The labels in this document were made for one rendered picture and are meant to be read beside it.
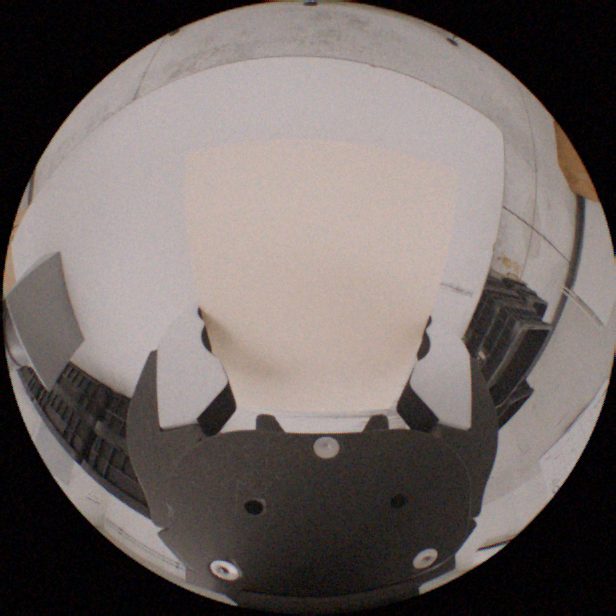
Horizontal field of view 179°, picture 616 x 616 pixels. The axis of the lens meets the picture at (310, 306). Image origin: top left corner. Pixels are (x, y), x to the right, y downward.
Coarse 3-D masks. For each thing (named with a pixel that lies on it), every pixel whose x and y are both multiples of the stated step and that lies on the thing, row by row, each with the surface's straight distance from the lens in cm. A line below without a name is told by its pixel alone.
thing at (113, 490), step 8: (88, 464) 49; (88, 472) 49; (96, 472) 47; (96, 480) 47; (104, 480) 46; (104, 488) 46; (112, 488) 45; (120, 496) 43; (128, 496) 42; (128, 504) 42; (136, 504) 41; (144, 512) 41
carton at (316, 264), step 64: (192, 192) 10; (256, 192) 9; (320, 192) 9; (384, 192) 9; (448, 192) 11; (192, 256) 11; (256, 256) 10; (320, 256) 9; (384, 256) 10; (256, 320) 11; (320, 320) 11; (384, 320) 11; (256, 384) 14; (320, 384) 14; (384, 384) 15
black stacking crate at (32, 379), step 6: (24, 366) 96; (24, 372) 93; (30, 372) 87; (24, 378) 90; (30, 378) 86; (36, 378) 81; (30, 384) 84; (36, 384) 80; (42, 384) 78; (36, 390) 78; (42, 390) 78; (36, 396) 78
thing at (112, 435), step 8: (120, 400) 51; (128, 400) 49; (112, 408) 52; (120, 408) 51; (128, 408) 50; (112, 416) 50; (120, 416) 50; (104, 424) 51; (112, 424) 50; (120, 424) 49; (104, 432) 48; (112, 432) 47; (120, 432) 47; (112, 440) 47; (120, 440) 46
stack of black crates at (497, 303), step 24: (504, 288) 97; (480, 312) 74; (504, 312) 68; (528, 312) 84; (480, 336) 73; (504, 336) 67; (528, 336) 93; (480, 360) 73; (504, 360) 67; (528, 360) 93; (504, 384) 101
